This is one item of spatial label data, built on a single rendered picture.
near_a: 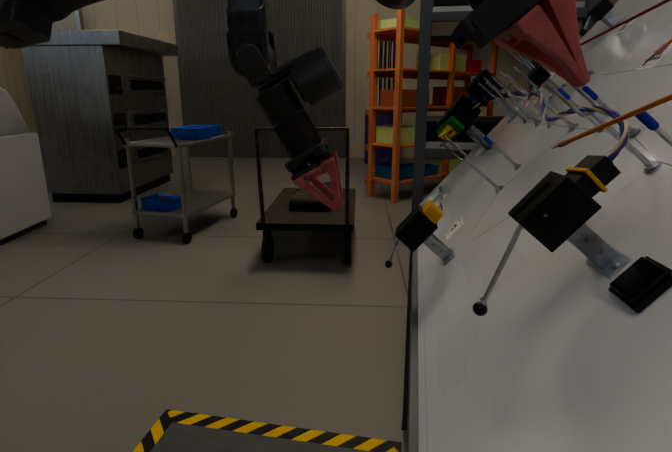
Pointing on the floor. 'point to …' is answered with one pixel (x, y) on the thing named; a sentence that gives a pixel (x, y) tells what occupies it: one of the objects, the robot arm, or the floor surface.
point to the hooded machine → (20, 175)
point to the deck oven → (99, 112)
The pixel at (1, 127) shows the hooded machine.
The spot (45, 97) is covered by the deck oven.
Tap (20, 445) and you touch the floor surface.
